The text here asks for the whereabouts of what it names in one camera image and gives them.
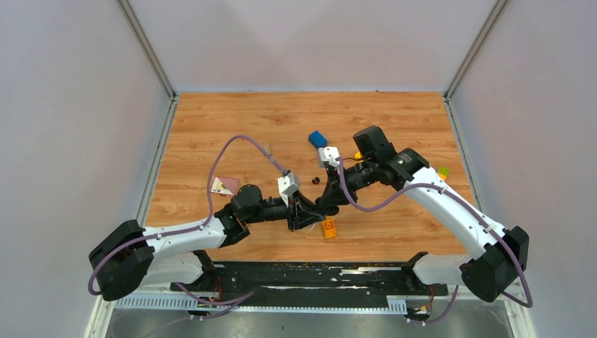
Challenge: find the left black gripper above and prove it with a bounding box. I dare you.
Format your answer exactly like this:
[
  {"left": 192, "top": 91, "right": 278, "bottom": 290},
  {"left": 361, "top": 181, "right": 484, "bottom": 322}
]
[{"left": 244, "top": 190, "right": 327, "bottom": 232}]

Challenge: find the orange toy brick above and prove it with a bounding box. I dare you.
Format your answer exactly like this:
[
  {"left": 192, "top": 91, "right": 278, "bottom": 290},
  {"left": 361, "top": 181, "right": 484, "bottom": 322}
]
[{"left": 321, "top": 216, "right": 337, "bottom": 239}]

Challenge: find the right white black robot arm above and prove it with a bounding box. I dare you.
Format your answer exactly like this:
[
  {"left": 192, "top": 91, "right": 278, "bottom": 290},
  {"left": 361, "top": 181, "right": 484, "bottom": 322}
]
[{"left": 314, "top": 125, "right": 533, "bottom": 308}]

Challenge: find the pink card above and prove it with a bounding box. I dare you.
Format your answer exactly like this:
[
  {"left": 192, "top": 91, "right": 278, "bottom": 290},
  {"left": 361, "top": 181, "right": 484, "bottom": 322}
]
[{"left": 210, "top": 176, "right": 240, "bottom": 196}]

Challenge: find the blue toy block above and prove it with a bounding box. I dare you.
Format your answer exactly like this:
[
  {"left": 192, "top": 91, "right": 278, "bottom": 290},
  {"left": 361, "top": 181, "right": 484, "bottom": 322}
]
[{"left": 308, "top": 130, "right": 328, "bottom": 149}]

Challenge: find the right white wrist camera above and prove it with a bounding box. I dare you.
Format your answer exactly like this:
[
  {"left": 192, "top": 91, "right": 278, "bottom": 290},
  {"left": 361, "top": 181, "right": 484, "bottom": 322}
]
[{"left": 317, "top": 146, "right": 341, "bottom": 168}]

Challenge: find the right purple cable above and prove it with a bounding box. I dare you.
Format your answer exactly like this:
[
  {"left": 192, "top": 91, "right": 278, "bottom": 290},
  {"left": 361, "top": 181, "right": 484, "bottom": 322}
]
[{"left": 337, "top": 157, "right": 534, "bottom": 326}]

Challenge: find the green orange small block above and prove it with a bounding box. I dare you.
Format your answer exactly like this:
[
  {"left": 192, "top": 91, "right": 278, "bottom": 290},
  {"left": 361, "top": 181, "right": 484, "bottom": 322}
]
[{"left": 437, "top": 166, "right": 450, "bottom": 181}]

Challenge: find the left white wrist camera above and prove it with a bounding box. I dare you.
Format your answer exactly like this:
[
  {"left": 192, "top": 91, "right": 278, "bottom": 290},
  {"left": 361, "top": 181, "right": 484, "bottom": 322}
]
[{"left": 277, "top": 171, "right": 301, "bottom": 206}]

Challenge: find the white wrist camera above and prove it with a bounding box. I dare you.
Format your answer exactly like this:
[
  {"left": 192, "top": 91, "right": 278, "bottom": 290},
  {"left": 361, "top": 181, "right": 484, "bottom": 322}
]
[
  {"left": 317, "top": 146, "right": 341, "bottom": 168},
  {"left": 277, "top": 171, "right": 301, "bottom": 206}
]

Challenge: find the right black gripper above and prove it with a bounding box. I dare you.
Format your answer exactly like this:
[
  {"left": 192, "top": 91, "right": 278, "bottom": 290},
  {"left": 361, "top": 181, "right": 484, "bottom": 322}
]
[{"left": 318, "top": 157, "right": 377, "bottom": 208}]

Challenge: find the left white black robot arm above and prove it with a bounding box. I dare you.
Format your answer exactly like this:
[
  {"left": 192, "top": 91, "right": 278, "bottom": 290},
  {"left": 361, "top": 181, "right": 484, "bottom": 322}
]
[{"left": 88, "top": 184, "right": 326, "bottom": 301}]

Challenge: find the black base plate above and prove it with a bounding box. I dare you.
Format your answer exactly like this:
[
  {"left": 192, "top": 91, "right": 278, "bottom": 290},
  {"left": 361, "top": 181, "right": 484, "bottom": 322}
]
[{"left": 186, "top": 261, "right": 448, "bottom": 308}]

